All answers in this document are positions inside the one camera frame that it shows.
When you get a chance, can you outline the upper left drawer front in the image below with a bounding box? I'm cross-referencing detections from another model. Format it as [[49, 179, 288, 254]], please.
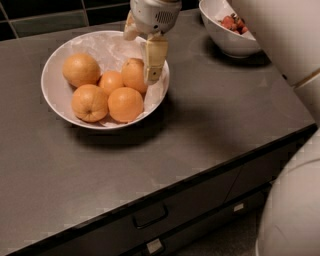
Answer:
[[16, 167, 240, 256]]

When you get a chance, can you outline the small orange in middle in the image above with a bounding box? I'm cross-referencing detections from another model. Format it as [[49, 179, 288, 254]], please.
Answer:
[[98, 70, 124, 95]]

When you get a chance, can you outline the white bowl with oranges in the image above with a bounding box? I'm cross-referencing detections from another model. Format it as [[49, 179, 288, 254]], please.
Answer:
[[40, 30, 171, 131]]

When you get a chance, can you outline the drawer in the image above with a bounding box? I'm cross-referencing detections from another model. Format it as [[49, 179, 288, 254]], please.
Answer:
[[119, 183, 271, 256], [226, 133, 310, 202], [16, 167, 240, 256]]

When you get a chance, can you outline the red strawberries pile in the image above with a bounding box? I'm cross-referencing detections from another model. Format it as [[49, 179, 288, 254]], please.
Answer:
[[219, 13, 249, 35]]

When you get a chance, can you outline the lower drawer front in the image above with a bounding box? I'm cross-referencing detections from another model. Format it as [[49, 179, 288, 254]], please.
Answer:
[[119, 183, 271, 256]]

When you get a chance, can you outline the white drawer label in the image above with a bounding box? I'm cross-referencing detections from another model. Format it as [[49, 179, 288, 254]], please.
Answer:
[[147, 239, 163, 255], [233, 203, 244, 212]]

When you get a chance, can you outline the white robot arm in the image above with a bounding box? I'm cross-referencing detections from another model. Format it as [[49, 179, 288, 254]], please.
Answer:
[[124, 0, 320, 256]]

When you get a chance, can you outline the upper right drawer front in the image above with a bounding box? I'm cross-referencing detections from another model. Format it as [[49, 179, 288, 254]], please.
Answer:
[[226, 133, 310, 202]]

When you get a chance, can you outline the white bowl with strawberries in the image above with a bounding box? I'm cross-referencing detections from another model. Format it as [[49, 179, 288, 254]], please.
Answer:
[[199, 0, 261, 58]]

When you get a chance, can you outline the white drawer label middle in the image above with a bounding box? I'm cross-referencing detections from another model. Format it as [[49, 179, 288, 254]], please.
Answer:
[[233, 203, 244, 212]]

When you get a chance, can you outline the black recessed drawer handle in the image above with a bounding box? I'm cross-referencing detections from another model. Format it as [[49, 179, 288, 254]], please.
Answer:
[[132, 204, 169, 230]]

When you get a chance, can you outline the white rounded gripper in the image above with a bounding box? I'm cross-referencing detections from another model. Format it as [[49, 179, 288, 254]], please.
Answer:
[[123, 0, 182, 85]]

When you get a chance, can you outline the white drawer label left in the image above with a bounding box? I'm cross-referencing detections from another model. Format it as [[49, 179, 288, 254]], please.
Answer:
[[147, 239, 163, 255]]

